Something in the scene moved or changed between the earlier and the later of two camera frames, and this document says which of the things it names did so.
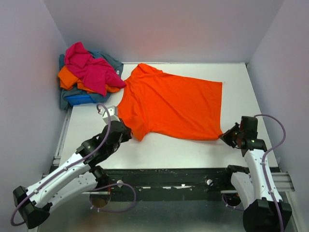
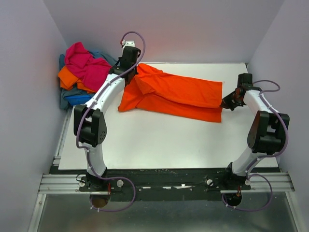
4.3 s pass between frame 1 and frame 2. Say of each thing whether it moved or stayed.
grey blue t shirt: stayed
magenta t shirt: stayed
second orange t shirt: stayed
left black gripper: moved
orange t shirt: moved
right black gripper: moved
